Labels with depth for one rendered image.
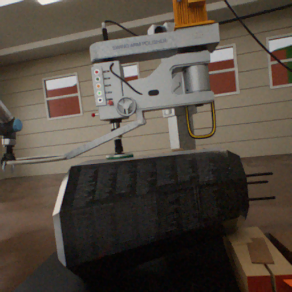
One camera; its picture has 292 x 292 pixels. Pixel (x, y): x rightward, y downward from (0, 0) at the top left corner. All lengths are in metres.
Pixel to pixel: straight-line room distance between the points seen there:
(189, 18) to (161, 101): 0.62
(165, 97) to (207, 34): 0.52
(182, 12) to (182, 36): 0.18
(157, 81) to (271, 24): 6.82
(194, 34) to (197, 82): 0.33
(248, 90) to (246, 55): 0.99
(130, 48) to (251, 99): 6.28
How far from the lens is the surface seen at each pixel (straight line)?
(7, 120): 1.93
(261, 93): 8.00
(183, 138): 2.49
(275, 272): 1.52
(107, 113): 1.88
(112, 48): 1.96
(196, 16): 2.04
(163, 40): 1.94
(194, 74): 1.91
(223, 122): 7.79
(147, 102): 1.86
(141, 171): 1.60
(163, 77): 1.88
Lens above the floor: 1.00
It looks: 3 degrees down
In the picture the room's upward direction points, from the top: 7 degrees counter-clockwise
